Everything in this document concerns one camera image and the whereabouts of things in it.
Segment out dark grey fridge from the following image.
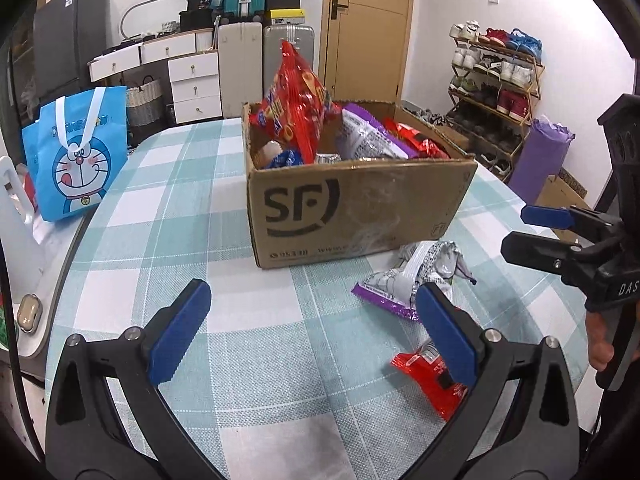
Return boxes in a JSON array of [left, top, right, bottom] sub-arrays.
[[32, 0, 108, 93]]

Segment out small cardboard box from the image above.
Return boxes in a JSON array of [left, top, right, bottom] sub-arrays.
[[537, 175, 593, 241]]

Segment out tall glass-door cabinet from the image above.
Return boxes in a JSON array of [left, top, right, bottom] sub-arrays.
[[7, 10, 37, 126]]

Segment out brown cardboard box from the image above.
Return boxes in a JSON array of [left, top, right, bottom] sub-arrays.
[[241, 100, 478, 270]]

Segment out person's right hand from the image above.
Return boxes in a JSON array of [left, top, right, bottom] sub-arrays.
[[586, 309, 616, 373]]

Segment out silver suitcase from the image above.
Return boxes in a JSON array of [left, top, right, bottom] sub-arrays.
[[262, 24, 316, 97]]

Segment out purple and silver snack packet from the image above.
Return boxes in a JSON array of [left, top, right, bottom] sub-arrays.
[[336, 102, 418, 161], [351, 241, 476, 322]]

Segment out clear brown bread packet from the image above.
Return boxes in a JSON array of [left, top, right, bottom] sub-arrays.
[[252, 141, 283, 170]]

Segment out purple yoga mat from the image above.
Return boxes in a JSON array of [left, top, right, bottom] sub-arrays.
[[507, 115, 576, 206]]

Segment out wooden shoe rack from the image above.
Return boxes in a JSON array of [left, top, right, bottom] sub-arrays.
[[447, 22, 546, 183]]

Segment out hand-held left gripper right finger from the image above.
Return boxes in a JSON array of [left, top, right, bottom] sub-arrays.
[[410, 281, 581, 480]]

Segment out yellow and black shoebox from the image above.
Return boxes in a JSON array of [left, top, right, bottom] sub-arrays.
[[265, 8, 306, 26]]

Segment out woven laundry basket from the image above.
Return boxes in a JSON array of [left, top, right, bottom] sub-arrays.
[[125, 75, 166, 128]]

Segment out beige suitcase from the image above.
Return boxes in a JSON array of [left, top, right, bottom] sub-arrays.
[[217, 21, 264, 120]]

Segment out red and black snack packet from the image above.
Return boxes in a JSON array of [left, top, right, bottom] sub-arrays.
[[382, 117, 451, 161], [390, 340, 468, 422]]

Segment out oval metal frame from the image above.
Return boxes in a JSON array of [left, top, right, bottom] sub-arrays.
[[120, 0, 188, 41]]

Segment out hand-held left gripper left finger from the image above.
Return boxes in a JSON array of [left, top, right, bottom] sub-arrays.
[[45, 279, 221, 480]]

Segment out teal checked tablecloth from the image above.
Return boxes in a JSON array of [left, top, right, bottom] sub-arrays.
[[45, 117, 603, 480]]

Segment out blue cartoon tote bag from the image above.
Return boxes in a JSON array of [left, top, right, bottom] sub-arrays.
[[21, 86, 128, 222]]

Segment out black box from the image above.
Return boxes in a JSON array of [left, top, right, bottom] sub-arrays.
[[179, 9, 215, 32]]

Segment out wooden door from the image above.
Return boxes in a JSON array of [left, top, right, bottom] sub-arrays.
[[320, 0, 417, 103]]

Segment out collection of assorted shoes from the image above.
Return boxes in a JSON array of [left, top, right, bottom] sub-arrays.
[[405, 20, 546, 176]]

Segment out white desk with drawers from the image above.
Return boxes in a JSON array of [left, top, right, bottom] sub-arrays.
[[87, 27, 223, 126]]

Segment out large red snack bag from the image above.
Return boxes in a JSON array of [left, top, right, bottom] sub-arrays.
[[248, 40, 343, 165]]

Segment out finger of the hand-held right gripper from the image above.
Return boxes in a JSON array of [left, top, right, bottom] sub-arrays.
[[520, 205, 623, 234], [501, 231, 597, 282]]

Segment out small blue snack packet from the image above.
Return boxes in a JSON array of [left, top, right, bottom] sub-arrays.
[[272, 149, 305, 168]]

